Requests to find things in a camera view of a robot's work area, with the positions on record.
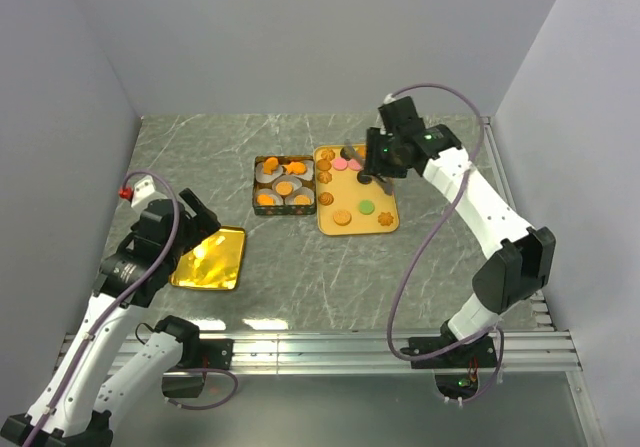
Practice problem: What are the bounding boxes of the metal tongs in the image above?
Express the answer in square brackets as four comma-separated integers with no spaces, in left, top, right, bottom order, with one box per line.
[342,139,396,197]

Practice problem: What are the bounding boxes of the orange fish cookie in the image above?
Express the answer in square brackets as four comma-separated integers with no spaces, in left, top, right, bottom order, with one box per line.
[284,161,307,176]
[262,157,281,176]

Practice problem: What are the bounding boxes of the green cookie tin box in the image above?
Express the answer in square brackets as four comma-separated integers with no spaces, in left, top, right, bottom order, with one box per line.
[252,155,318,217]

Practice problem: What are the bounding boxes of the round orange chip cookie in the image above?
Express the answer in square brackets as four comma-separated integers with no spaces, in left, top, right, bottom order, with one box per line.
[274,181,294,197]

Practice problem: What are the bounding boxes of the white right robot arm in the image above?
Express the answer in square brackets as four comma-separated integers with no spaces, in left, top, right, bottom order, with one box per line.
[363,96,556,366]

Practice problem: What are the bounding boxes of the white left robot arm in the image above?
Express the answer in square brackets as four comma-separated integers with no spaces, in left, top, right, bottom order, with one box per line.
[1,180,220,446]

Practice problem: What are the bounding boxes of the black round cookie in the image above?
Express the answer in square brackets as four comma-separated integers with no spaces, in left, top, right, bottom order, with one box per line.
[357,173,372,185]

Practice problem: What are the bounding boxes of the pink round cookie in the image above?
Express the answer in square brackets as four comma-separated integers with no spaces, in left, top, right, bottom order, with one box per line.
[332,158,348,171]

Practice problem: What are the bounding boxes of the gold tin lid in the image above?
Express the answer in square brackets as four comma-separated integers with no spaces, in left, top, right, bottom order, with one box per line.
[169,226,246,292]

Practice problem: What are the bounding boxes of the green round cookie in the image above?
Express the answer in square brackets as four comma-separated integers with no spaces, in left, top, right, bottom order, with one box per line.
[358,200,375,215]

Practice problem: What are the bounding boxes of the swirl brown cookie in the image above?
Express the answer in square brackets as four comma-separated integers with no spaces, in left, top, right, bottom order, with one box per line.
[320,148,335,162]

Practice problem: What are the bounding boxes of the flower shaped brown cookie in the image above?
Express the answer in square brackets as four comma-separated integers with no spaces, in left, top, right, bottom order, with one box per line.
[377,212,395,227]

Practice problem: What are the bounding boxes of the gold cookie tray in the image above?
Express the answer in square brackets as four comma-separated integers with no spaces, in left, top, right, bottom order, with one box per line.
[313,145,400,236]

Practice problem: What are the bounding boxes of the round tan sandwich cookie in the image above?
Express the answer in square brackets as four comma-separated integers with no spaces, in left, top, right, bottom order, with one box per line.
[332,209,352,226]

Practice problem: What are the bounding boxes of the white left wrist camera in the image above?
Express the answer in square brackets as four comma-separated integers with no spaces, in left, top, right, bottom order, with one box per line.
[118,175,158,213]

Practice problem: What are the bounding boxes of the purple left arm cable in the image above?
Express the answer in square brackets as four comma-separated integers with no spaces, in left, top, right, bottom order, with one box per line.
[19,169,239,443]

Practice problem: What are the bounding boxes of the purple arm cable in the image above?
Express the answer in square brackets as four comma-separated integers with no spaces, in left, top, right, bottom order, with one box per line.
[382,83,504,408]
[19,169,239,443]

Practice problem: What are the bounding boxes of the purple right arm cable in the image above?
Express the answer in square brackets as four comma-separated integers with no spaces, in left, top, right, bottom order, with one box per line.
[382,83,504,408]

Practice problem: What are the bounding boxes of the aluminium mounting rail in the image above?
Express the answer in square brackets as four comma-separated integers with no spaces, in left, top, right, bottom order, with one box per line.
[201,330,582,375]

